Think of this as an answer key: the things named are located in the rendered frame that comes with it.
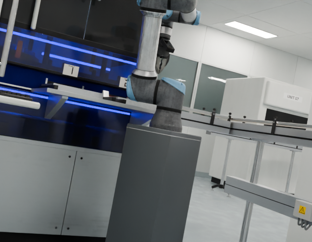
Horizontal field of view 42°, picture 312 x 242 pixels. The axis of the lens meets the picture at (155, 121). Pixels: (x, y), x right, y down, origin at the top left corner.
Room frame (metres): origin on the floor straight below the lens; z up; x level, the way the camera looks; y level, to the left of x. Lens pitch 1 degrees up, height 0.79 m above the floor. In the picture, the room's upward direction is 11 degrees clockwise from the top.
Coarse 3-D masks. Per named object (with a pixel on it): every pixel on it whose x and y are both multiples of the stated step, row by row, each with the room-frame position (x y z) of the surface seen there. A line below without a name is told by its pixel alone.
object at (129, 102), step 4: (128, 100) 2.16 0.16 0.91; (132, 100) 2.17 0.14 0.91; (128, 104) 2.16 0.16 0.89; (132, 104) 2.17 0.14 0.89; (136, 104) 2.18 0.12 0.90; (140, 104) 2.19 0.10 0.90; (144, 104) 2.20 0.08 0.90; (148, 104) 2.21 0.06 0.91; (152, 104) 2.22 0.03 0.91; (148, 108) 2.21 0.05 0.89; (152, 108) 2.23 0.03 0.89
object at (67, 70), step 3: (66, 66) 2.27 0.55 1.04; (69, 66) 2.27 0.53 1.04; (72, 66) 2.28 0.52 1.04; (75, 66) 2.29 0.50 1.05; (63, 69) 2.26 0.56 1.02; (66, 69) 2.27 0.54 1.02; (69, 69) 2.27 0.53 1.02; (75, 69) 2.29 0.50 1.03; (78, 69) 2.30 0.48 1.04; (63, 72) 2.26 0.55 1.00; (66, 72) 2.27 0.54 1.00; (69, 72) 2.27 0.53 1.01; (75, 72) 2.29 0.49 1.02; (69, 75) 2.28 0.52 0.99; (72, 75) 2.28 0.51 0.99; (75, 75) 2.29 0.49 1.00
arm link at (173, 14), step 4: (168, 12) 2.07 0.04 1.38; (172, 12) 2.08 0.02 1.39; (176, 12) 2.08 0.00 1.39; (164, 16) 2.07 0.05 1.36; (168, 16) 2.08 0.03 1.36; (172, 16) 2.09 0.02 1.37; (176, 16) 2.09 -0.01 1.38; (164, 20) 2.13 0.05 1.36; (168, 20) 2.12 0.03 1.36; (172, 20) 2.11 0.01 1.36; (176, 20) 2.10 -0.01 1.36
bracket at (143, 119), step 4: (132, 112) 2.44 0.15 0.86; (136, 112) 2.38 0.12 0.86; (132, 116) 2.43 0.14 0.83; (136, 116) 2.37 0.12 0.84; (140, 116) 2.32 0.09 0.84; (144, 116) 2.27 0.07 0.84; (148, 116) 2.22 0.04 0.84; (152, 116) 2.17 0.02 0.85; (132, 120) 2.42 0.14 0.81; (136, 120) 2.36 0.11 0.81; (140, 120) 2.31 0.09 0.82; (144, 120) 2.26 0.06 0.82; (148, 120) 2.21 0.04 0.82; (140, 124) 2.30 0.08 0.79; (144, 124) 2.28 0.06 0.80; (148, 124) 2.27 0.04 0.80
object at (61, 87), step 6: (42, 84) 2.27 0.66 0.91; (48, 84) 2.11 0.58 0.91; (54, 84) 1.99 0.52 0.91; (66, 90) 2.02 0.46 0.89; (72, 90) 2.03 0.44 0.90; (78, 90) 2.04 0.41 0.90; (84, 90) 2.06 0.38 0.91; (90, 96) 2.07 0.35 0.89; (96, 96) 2.08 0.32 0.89; (102, 96) 2.10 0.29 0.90
